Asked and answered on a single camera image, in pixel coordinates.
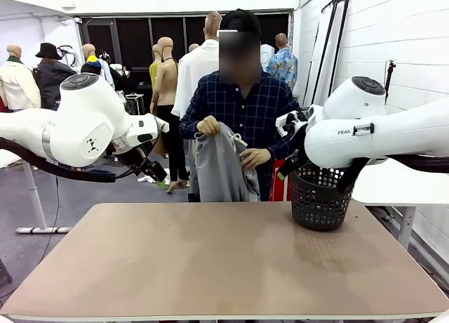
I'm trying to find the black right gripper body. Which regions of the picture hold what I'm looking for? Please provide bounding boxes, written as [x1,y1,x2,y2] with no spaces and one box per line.
[279,150,306,178]

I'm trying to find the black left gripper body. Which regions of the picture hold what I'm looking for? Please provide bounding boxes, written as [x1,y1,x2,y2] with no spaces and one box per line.
[138,158,168,183]

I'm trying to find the grey training pants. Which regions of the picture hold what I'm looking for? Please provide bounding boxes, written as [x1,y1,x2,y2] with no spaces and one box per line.
[194,121,261,203]

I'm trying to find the person's right forearm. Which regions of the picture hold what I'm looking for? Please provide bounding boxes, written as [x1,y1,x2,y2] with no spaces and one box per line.
[179,114,201,139]

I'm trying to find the person's left forearm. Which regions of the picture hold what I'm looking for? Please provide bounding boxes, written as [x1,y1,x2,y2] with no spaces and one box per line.
[268,139,300,161]

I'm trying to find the person's left hand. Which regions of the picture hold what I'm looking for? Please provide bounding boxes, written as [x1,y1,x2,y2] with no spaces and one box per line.
[239,147,273,171]

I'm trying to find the person's right hand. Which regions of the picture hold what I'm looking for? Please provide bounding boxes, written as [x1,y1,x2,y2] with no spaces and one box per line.
[196,115,222,136]

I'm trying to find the red box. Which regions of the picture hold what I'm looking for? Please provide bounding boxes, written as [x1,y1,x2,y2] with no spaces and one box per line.
[268,158,293,202]

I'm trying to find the white cloth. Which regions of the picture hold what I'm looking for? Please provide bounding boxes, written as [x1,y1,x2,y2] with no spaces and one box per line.
[137,174,172,186]

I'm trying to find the black perforated laundry basket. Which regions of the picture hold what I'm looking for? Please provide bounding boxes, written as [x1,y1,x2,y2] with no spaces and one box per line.
[288,159,357,232]

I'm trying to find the person in plaid shirt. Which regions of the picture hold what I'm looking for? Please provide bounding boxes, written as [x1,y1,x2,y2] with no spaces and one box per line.
[179,8,302,202]

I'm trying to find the bare mannequin black trousers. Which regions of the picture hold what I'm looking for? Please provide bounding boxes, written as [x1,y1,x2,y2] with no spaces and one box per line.
[149,37,191,195]

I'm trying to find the seated person with mask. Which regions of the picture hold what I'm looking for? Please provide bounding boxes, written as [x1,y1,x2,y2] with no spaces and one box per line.
[121,65,140,94]

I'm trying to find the white side table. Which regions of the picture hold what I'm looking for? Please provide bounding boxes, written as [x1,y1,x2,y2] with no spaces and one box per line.
[350,157,449,251]

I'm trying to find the mannequin in yellow-green top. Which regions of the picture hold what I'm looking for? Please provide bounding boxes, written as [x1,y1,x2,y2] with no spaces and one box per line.
[149,44,164,91]

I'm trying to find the mannequin in white shirt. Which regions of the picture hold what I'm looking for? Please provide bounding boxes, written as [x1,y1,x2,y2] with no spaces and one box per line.
[171,11,225,121]

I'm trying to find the black framed white panel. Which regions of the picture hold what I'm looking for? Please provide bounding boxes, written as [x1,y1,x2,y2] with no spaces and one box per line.
[326,0,351,100]
[302,0,340,108]

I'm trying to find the mannequin with yellow scarf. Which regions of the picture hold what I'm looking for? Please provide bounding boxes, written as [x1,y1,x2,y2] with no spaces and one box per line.
[80,43,115,89]

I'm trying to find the white table with leg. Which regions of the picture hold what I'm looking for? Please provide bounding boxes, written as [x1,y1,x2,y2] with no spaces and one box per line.
[0,149,73,235]

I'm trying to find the black tripod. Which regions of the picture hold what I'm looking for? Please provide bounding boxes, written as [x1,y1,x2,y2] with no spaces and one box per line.
[383,59,398,105]

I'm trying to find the mannequin in dark coat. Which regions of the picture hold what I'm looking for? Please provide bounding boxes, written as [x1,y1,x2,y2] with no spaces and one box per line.
[33,42,78,110]

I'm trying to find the black cap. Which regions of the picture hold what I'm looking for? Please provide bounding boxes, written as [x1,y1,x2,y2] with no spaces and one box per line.
[220,8,262,34]

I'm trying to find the black brimmed hat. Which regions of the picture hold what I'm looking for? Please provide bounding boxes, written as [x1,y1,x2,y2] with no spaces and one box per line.
[35,42,63,61]

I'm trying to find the mannequin in cream coat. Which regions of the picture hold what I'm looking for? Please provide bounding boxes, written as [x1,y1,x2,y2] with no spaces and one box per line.
[0,44,41,112]

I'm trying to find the black stand foot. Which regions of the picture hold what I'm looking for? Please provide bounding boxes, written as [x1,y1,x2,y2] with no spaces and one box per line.
[0,257,13,286]

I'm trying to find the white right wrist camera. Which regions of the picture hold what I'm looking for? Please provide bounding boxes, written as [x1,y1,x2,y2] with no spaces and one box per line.
[276,110,308,138]

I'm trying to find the black left arm hose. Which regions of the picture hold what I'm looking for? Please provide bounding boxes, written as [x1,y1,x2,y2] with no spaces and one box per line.
[0,137,117,183]

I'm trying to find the thin black floor cable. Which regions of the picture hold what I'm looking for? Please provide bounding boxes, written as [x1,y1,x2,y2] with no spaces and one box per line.
[0,176,61,300]

